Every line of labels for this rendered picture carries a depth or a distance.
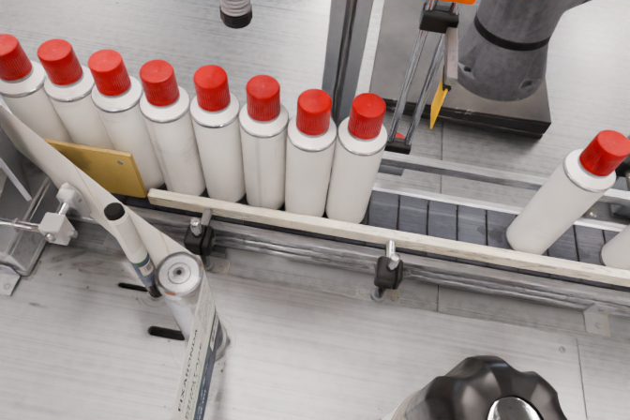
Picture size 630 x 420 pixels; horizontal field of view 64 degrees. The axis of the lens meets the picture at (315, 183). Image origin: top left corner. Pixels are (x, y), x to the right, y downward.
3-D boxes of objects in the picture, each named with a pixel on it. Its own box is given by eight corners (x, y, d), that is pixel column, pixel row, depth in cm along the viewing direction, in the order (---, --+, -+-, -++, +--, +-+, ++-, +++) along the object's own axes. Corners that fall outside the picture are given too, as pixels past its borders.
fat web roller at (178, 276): (179, 357, 54) (140, 294, 38) (192, 316, 57) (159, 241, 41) (221, 365, 54) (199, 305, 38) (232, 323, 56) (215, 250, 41)
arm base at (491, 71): (443, 89, 81) (459, 38, 73) (455, 32, 89) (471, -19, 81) (540, 110, 79) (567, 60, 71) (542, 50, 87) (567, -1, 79)
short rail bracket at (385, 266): (365, 305, 64) (381, 266, 54) (367, 283, 65) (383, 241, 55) (390, 309, 64) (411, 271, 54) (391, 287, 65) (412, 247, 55)
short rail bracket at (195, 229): (192, 274, 65) (176, 231, 54) (205, 231, 68) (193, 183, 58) (217, 278, 64) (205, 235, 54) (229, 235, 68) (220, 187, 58)
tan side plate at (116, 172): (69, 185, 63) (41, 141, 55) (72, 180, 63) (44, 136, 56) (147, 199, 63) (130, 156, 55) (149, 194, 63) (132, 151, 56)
